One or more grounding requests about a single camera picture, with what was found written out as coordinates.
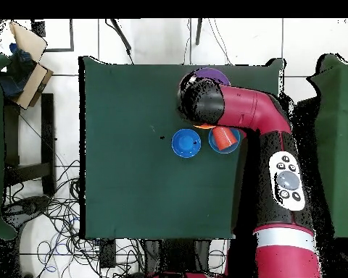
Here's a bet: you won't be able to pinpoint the small dark blue bowl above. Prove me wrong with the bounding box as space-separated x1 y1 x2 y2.
171 128 202 159

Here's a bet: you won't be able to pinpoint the orange cup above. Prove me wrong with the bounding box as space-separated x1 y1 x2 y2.
212 126 238 151

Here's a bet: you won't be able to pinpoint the small light blue bowl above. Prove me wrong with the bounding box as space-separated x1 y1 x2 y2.
207 127 241 154

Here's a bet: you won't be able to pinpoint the purple bowl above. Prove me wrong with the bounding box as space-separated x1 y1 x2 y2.
195 67 231 87

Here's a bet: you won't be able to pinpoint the dark green table cloth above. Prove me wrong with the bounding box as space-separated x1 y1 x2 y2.
78 55 285 240

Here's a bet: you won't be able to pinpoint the black tripod leg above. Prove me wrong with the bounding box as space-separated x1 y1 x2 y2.
105 18 134 64
195 18 204 46

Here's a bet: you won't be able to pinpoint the black stool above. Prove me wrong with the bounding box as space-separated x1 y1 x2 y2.
4 93 57 198

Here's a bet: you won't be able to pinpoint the black chair base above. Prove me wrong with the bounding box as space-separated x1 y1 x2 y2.
1 195 51 232

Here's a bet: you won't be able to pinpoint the cardboard box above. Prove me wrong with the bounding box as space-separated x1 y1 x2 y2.
8 21 54 110

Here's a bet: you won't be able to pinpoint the blue bag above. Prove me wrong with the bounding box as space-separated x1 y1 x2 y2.
0 43 37 99

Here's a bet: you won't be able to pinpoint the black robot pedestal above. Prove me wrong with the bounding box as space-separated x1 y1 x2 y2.
143 239 212 274

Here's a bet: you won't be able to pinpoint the black floor cables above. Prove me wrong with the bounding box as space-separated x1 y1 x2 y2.
4 159 146 278

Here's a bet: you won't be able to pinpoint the black floor frame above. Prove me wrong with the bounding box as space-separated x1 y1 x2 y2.
31 18 75 53

